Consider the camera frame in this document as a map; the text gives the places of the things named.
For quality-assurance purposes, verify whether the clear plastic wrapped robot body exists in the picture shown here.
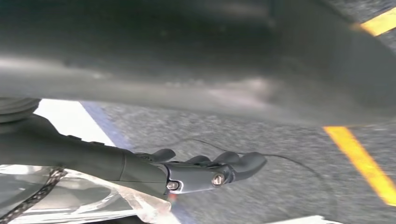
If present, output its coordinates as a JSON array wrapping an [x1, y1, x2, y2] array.
[[0, 164, 182, 224]]

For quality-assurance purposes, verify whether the white flat object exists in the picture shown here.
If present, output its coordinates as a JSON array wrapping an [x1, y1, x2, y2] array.
[[263, 215, 344, 224]]

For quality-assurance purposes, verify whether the thin black floor cable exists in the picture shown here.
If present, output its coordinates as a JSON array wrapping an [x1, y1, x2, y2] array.
[[167, 138, 324, 182]]

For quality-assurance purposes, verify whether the braided black cable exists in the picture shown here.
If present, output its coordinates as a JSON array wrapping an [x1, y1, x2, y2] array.
[[0, 168, 67, 224]]

